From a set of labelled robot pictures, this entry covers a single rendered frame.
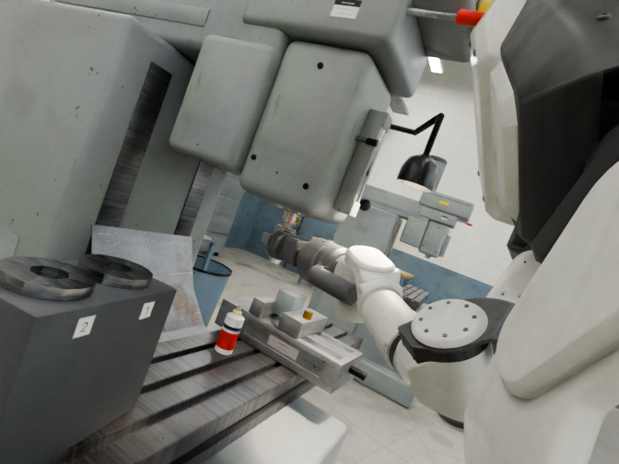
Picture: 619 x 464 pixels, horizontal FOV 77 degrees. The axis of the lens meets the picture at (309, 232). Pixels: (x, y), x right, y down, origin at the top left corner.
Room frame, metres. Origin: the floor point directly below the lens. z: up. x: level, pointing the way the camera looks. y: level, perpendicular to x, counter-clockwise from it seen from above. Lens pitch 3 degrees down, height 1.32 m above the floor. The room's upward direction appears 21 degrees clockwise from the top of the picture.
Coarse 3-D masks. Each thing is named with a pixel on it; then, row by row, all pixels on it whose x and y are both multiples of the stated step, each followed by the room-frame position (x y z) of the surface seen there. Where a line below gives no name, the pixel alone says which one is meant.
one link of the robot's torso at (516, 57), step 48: (528, 0) 0.37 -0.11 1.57; (576, 0) 0.31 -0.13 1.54; (480, 48) 0.39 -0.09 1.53; (528, 48) 0.32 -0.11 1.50; (576, 48) 0.26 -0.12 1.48; (480, 96) 0.40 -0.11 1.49; (528, 96) 0.29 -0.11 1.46; (576, 96) 0.26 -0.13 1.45; (480, 144) 0.46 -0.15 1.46; (528, 144) 0.30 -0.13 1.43; (576, 144) 0.27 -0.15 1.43; (528, 192) 0.32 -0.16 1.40; (528, 240) 0.34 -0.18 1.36
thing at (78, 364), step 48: (0, 288) 0.35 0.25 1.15; (48, 288) 0.36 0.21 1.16; (96, 288) 0.43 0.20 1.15; (144, 288) 0.49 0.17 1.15; (0, 336) 0.33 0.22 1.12; (48, 336) 0.35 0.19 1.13; (96, 336) 0.41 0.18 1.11; (144, 336) 0.50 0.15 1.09; (0, 384) 0.33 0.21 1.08; (48, 384) 0.37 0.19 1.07; (96, 384) 0.44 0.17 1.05; (0, 432) 0.33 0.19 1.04; (48, 432) 0.39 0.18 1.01
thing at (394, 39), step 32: (256, 0) 0.80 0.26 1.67; (288, 0) 0.76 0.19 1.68; (320, 0) 0.74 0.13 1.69; (352, 0) 0.71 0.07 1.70; (384, 0) 0.69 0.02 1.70; (288, 32) 0.77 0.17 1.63; (320, 32) 0.73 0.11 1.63; (352, 32) 0.70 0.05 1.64; (384, 32) 0.68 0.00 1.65; (416, 32) 0.76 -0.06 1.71; (384, 64) 0.76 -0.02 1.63; (416, 64) 0.82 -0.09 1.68
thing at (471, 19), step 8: (408, 8) 0.68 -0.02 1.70; (416, 8) 0.68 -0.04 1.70; (416, 16) 0.68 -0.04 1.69; (424, 16) 0.67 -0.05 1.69; (432, 16) 0.67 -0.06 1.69; (440, 16) 0.66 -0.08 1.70; (448, 16) 0.65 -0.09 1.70; (456, 16) 0.65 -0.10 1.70; (464, 16) 0.64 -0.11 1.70; (472, 16) 0.63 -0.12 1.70; (480, 16) 0.63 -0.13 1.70; (464, 24) 0.65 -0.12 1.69; (472, 24) 0.64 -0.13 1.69
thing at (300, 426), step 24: (288, 408) 0.86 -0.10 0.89; (312, 408) 0.90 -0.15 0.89; (264, 432) 0.74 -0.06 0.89; (288, 432) 0.76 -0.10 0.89; (312, 432) 0.80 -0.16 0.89; (336, 432) 0.83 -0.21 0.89; (216, 456) 0.63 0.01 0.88; (240, 456) 0.64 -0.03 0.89; (264, 456) 0.67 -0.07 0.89; (288, 456) 0.69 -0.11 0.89; (312, 456) 0.72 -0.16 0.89; (336, 456) 0.86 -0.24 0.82
